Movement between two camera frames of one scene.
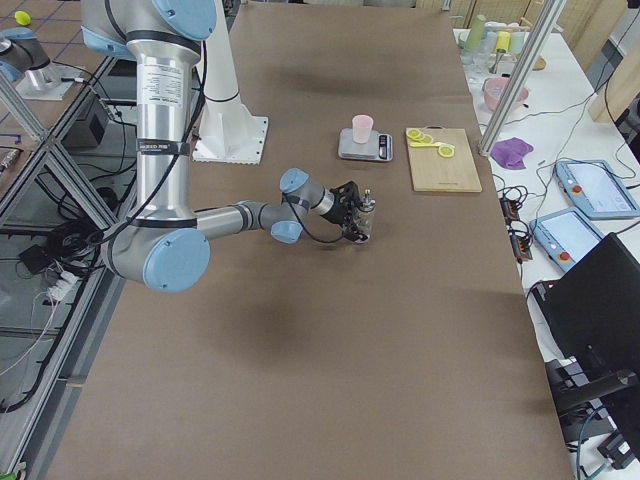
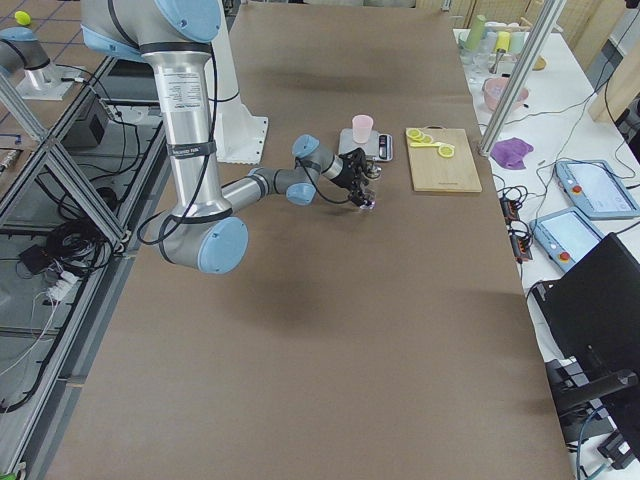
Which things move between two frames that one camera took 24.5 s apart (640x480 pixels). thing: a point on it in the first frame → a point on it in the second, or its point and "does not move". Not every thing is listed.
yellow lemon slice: (446, 151) does not move
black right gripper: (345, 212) → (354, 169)
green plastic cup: (473, 42) does not move
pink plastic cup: (362, 126) does not move
